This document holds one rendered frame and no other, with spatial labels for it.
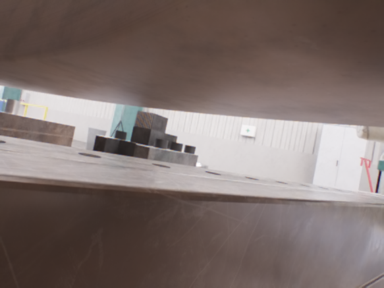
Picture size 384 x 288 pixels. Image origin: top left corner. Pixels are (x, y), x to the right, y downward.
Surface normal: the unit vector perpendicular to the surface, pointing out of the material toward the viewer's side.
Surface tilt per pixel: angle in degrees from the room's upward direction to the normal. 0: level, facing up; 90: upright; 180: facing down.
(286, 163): 90
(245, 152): 90
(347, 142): 90
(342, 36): 180
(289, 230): 90
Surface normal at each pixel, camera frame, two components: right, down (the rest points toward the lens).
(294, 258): 0.59, 0.09
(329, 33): -0.20, 0.98
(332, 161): -0.51, -0.14
